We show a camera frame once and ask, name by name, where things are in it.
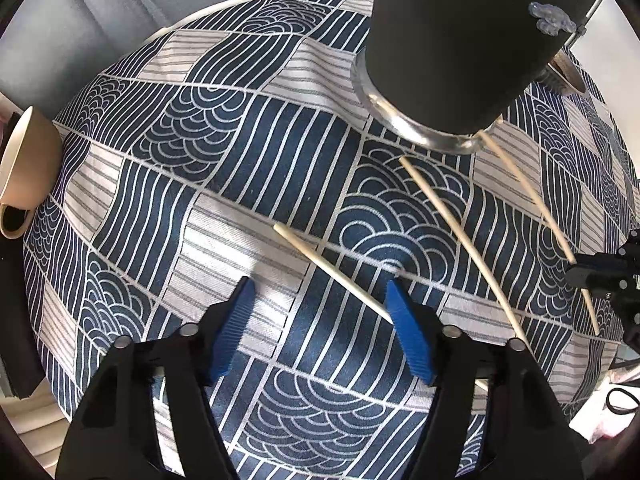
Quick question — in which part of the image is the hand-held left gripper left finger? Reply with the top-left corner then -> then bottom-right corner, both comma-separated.
55,276 -> 257,480

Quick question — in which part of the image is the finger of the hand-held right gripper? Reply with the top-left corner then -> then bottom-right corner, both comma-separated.
565,252 -> 634,302

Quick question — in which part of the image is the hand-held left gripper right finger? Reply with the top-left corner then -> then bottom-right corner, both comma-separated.
385,280 -> 586,480

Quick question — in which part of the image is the pale wooden chopstick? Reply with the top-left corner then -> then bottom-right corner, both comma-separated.
399,156 -> 529,392
273,223 -> 394,324
476,130 -> 602,337

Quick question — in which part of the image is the black cylindrical utensil holder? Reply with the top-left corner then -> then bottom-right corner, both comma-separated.
352,0 -> 608,154

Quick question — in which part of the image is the pink white cloth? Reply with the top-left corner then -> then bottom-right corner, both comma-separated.
571,354 -> 640,445

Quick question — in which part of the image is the blue white patterned tablecloth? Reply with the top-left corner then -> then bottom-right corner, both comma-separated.
22,0 -> 640,480

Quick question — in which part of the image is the beige ribbed cushion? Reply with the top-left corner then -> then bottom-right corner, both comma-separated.
0,389 -> 74,467

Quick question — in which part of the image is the white metal rod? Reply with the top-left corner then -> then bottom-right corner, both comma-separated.
575,0 -> 614,37

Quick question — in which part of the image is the beige ceramic mug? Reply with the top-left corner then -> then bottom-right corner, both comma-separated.
0,105 -> 64,240

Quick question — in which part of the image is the black cable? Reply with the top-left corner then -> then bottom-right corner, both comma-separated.
605,385 -> 639,417

